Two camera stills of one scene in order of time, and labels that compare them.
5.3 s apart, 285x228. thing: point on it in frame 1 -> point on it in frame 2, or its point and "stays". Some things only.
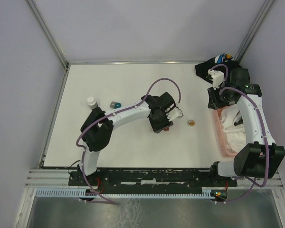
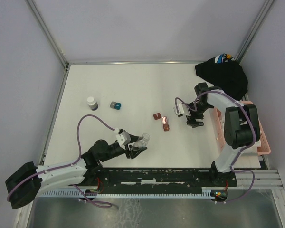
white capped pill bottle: x=91 y=103 stays
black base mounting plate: x=152 y=178 stays
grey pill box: x=112 y=104 stays
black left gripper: x=158 y=127 -> x=134 y=151
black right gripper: x=213 y=102 -> x=191 y=116
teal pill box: x=117 y=105 stays
